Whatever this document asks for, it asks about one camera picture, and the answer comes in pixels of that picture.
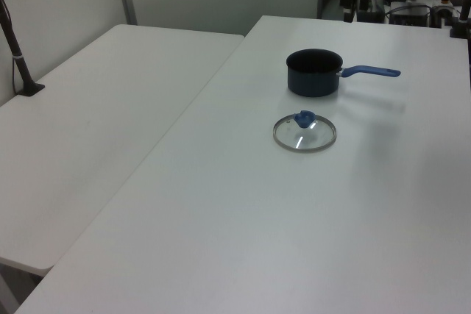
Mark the white side table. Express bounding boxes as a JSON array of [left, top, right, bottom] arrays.
[[0, 24, 246, 271]]

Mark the glass lid with blue knob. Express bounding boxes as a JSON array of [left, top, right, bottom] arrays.
[[272, 109, 337, 154]]

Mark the dark saucepan with blue handle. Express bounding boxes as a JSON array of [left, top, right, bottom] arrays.
[[286, 48, 402, 99]]

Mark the black electronics box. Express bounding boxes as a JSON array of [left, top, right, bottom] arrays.
[[389, 4, 431, 27]]

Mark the black camera pole with base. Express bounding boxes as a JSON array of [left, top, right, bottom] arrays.
[[0, 0, 46, 96]]

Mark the black pole with table clamp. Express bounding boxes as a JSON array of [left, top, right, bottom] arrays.
[[447, 0, 471, 39]]

